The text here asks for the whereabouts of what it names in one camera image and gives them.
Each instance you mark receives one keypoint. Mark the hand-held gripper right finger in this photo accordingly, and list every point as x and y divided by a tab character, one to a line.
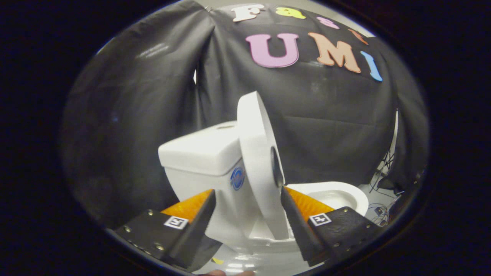
297	226

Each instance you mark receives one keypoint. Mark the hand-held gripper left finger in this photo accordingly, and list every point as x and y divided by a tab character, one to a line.
199	222

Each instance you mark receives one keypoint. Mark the white toilet lid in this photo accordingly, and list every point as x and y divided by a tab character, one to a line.
257	153

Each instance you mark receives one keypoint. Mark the white ceramic toilet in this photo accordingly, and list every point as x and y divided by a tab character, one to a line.
199	149

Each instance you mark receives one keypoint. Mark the black power adapter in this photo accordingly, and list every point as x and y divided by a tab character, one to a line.
379	210

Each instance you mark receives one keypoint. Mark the black backdrop cloth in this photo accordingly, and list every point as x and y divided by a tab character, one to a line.
326	126

